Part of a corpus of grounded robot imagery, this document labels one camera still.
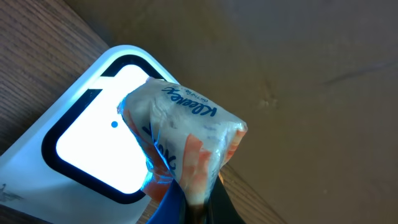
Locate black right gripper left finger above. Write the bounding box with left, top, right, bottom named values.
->
left=146, top=180, right=186, bottom=224

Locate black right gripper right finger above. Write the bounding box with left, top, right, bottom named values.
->
left=206, top=177, right=245, bottom=224

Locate small orange tissue packet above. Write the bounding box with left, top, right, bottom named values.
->
left=118, top=78, right=248, bottom=205

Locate white barcode scanner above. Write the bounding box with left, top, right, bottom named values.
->
left=1, top=45, right=175, bottom=223

